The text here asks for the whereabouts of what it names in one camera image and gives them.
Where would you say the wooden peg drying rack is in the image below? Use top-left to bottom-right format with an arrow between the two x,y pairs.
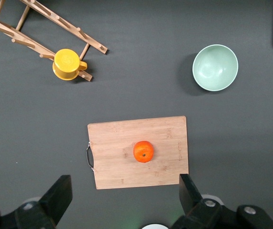
0,0 -> 109,82

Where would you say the orange fruit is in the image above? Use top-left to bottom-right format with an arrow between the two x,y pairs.
133,140 -> 154,164

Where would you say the yellow mug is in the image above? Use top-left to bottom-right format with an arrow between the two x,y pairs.
52,48 -> 88,81

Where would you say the pale green bowl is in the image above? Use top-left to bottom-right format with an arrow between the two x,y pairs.
192,44 -> 239,92

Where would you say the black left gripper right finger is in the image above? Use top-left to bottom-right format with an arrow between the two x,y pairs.
171,174 -> 273,229

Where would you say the wooden cutting board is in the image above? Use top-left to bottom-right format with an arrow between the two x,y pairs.
86,115 -> 189,190

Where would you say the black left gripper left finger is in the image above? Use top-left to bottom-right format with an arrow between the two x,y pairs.
0,175 -> 73,229

